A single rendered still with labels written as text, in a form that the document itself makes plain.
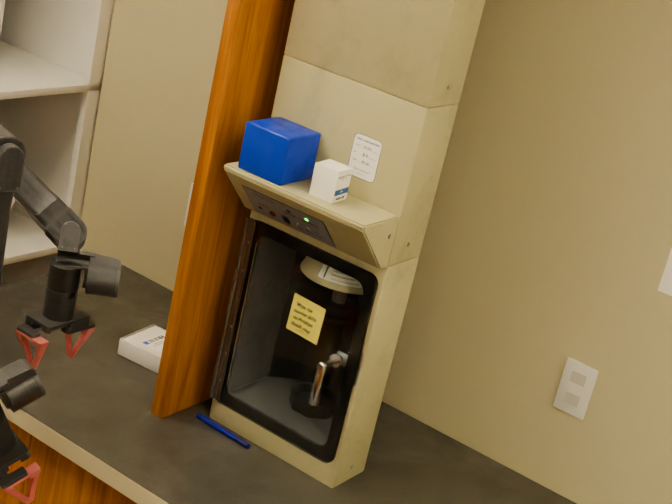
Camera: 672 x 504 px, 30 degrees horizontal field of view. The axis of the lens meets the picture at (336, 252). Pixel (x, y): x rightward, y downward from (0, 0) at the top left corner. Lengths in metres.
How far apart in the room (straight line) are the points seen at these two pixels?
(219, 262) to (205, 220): 0.12
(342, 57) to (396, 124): 0.16
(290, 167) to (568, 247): 0.63
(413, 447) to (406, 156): 0.73
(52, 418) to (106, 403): 0.13
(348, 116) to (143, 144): 1.02
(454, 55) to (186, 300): 0.72
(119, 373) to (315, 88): 0.80
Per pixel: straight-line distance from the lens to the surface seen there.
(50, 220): 2.30
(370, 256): 2.21
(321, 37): 2.29
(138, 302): 3.06
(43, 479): 2.60
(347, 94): 2.26
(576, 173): 2.53
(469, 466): 2.67
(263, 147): 2.25
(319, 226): 2.24
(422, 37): 2.17
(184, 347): 2.52
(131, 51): 3.18
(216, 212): 2.42
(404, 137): 2.20
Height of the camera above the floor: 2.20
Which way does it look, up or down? 20 degrees down
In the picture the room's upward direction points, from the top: 13 degrees clockwise
